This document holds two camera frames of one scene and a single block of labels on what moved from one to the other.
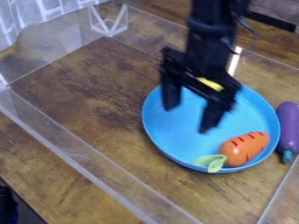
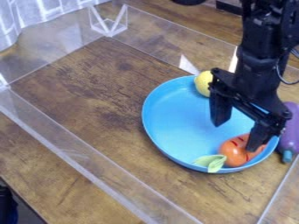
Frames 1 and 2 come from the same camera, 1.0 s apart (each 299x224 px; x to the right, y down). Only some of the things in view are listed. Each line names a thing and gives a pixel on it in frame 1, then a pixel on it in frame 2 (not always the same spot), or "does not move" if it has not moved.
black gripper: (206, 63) -> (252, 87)
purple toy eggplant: (287, 129) does not move
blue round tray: (175, 129) does not move
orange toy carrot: (238, 150) does not move
